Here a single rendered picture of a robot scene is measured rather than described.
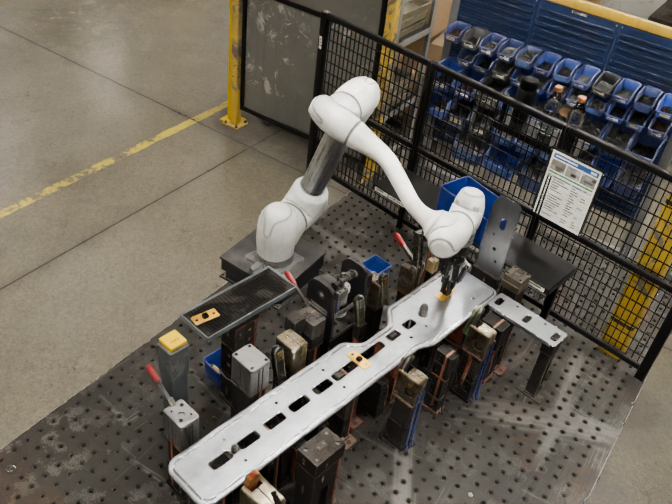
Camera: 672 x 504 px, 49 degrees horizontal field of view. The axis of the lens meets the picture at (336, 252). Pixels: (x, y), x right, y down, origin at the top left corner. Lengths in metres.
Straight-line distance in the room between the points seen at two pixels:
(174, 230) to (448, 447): 2.47
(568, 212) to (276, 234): 1.13
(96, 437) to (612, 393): 1.90
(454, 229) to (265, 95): 3.21
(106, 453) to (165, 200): 2.51
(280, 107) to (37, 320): 2.28
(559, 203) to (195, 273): 2.15
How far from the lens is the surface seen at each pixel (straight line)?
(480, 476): 2.63
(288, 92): 5.19
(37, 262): 4.42
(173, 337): 2.25
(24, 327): 4.04
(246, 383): 2.28
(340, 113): 2.51
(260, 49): 5.24
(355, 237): 3.43
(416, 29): 5.08
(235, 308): 2.34
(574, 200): 2.93
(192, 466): 2.16
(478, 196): 2.43
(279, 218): 2.86
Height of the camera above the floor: 2.77
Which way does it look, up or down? 39 degrees down
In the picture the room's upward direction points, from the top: 8 degrees clockwise
